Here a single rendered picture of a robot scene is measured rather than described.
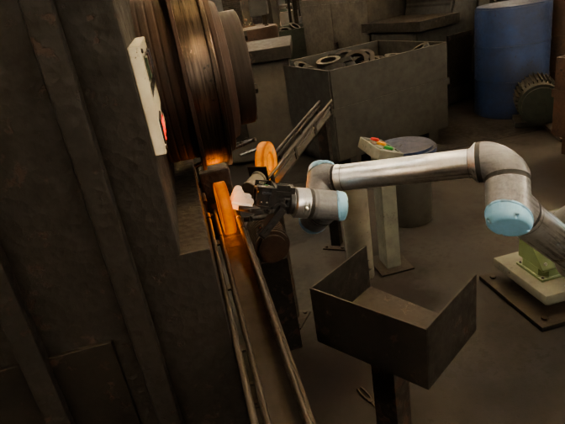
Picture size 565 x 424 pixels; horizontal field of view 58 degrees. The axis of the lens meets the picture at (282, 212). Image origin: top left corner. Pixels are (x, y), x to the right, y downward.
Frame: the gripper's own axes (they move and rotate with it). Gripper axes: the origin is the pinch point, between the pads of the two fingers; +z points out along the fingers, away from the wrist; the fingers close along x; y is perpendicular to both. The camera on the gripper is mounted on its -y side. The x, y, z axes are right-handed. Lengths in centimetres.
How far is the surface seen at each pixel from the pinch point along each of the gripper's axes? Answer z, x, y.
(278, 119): -74, -254, -19
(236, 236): -3.9, 4.6, -7.9
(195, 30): 14, 22, 46
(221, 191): 1.9, 4.1, 5.2
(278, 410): -3, 68, -13
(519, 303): -122, -12, -37
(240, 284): -1.7, 28.6, -10.1
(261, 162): -17.0, -35.7, 3.6
